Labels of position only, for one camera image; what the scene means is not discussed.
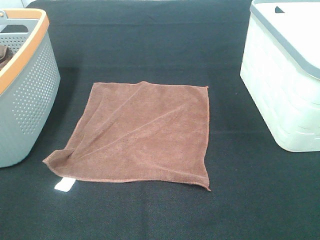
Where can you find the grey perforated laundry basket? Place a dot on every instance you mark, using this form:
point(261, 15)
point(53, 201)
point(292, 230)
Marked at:
point(29, 82)

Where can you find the brown towel in basket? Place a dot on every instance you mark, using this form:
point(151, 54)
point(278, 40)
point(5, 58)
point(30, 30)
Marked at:
point(6, 55)

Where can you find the brown microfibre towel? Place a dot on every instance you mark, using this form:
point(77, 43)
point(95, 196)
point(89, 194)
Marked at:
point(138, 132)

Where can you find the white basket with grey rim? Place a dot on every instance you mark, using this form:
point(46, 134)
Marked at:
point(281, 70)

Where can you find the black table cloth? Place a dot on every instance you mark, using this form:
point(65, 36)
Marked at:
point(258, 191)

